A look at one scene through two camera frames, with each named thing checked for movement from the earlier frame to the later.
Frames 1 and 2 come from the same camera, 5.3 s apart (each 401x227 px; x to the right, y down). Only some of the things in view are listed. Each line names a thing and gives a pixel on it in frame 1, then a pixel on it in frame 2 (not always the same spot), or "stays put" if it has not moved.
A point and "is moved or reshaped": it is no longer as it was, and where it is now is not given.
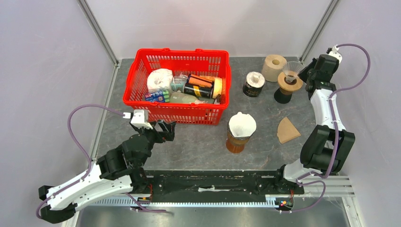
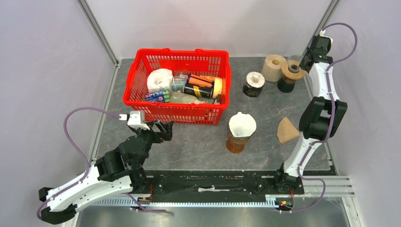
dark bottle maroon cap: (282, 98) to (285, 85)
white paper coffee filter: (241, 125) stays put
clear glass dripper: (291, 69) to (293, 62)
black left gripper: (168, 134) stays put
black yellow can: (198, 90) stays put
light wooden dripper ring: (289, 81) is moved or reshaped
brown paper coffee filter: (286, 131) stays put
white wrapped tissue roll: (160, 79) stays put
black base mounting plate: (243, 182) stays put
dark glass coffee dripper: (238, 139) stays put
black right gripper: (302, 74) to (307, 54)
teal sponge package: (178, 83) stays put
